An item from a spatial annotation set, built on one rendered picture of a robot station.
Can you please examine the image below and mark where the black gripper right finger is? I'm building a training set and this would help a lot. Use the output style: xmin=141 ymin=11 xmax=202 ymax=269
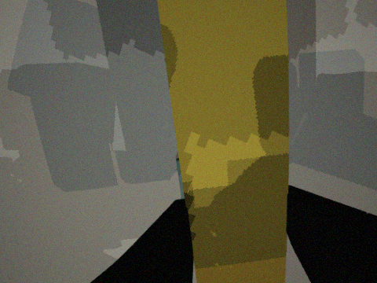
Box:
xmin=286 ymin=185 xmax=377 ymax=283

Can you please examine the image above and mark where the yellow bar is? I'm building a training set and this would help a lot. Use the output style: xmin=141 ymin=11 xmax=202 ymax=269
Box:
xmin=157 ymin=0 xmax=289 ymax=283

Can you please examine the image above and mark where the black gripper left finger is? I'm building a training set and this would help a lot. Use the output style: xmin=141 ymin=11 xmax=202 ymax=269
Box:
xmin=91 ymin=199 xmax=194 ymax=283

